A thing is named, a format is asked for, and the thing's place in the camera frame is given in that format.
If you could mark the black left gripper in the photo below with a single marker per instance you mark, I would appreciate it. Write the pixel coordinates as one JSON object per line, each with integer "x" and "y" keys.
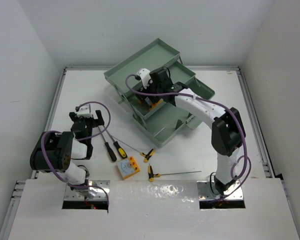
{"x": 73, "y": 115}

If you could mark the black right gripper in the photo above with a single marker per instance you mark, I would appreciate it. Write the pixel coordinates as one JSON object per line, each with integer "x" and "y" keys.
{"x": 153, "y": 99}

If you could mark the orange analog meter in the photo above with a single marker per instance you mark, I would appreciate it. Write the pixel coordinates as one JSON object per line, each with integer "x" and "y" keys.
{"x": 151, "y": 102}
{"x": 128, "y": 167}

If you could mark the green toolbox with clear lid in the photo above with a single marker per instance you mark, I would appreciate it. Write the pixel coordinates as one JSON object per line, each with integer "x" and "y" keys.
{"x": 161, "y": 122}

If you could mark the yellow T-handle hex key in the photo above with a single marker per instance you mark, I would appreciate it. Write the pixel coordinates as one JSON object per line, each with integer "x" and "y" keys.
{"x": 146, "y": 156}
{"x": 152, "y": 175}

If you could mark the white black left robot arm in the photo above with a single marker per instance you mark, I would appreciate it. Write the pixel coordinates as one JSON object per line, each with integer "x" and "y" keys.
{"x": 55, "y": 151}

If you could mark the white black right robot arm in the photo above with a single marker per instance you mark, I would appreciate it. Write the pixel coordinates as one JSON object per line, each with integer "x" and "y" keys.
{"x": 225, "y": 123}

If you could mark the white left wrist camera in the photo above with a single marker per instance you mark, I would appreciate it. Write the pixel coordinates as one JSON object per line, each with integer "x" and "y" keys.
{"x": 84, "y": 111}

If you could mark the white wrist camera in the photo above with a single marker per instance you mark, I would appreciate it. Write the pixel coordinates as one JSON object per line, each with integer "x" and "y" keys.
{"x": 145, "y": 77}
{"x": 84, "y": 111}

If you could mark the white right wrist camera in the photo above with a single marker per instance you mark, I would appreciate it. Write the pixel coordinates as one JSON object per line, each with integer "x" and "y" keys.
{"x": 145, "y": 77}

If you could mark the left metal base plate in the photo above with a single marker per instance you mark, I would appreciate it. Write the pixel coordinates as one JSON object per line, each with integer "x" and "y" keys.
{"x": 89, "y": 194}

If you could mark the metal base plate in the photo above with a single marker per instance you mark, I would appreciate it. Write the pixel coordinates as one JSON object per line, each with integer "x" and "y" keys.
{"x": 89, "y": 194}
{"x": 233, "y": 193}

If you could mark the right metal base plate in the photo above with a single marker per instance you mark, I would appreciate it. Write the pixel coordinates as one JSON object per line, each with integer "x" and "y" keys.
{"x": 233, "y": 193}

